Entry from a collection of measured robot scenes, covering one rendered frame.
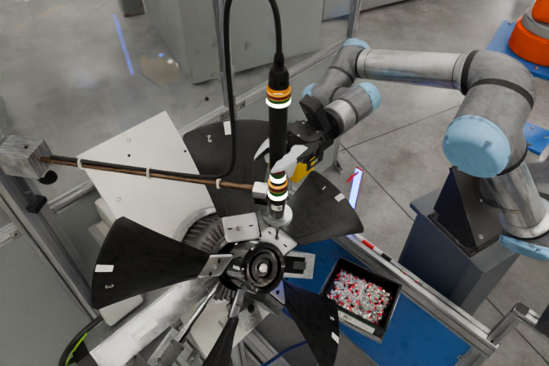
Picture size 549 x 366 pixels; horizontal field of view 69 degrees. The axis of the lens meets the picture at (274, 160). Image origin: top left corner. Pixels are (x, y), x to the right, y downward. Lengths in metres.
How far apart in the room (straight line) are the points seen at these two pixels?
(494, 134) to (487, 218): 0.58
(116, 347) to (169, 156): 0.48
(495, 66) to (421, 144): 2.38
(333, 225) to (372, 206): 1.60
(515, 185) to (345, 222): 0.43
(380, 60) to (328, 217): 0.43
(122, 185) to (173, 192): 0.14
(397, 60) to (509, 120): 0.30
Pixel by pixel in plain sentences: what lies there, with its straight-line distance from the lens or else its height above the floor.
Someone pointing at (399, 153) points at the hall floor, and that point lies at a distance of 3.10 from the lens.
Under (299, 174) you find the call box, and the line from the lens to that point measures 1.42.
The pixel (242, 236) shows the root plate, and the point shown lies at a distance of 0.99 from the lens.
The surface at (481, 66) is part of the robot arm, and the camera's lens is 0.90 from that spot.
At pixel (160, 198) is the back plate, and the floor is 1.21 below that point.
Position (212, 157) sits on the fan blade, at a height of 1.37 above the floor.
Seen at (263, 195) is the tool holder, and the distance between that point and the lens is 0.89.
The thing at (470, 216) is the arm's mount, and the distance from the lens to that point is 1.30.
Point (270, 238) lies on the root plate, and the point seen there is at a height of 1.19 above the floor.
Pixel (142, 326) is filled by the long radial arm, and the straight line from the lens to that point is 1.05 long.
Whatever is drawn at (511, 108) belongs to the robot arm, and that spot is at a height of 1.62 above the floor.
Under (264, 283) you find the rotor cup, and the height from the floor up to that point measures 1.19.
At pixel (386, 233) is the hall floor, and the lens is 2.59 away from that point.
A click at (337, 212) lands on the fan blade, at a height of 1.16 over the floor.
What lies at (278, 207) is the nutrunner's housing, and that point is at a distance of 0.91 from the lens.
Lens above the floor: 2.05
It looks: 45 degrees down
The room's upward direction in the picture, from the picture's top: straight up
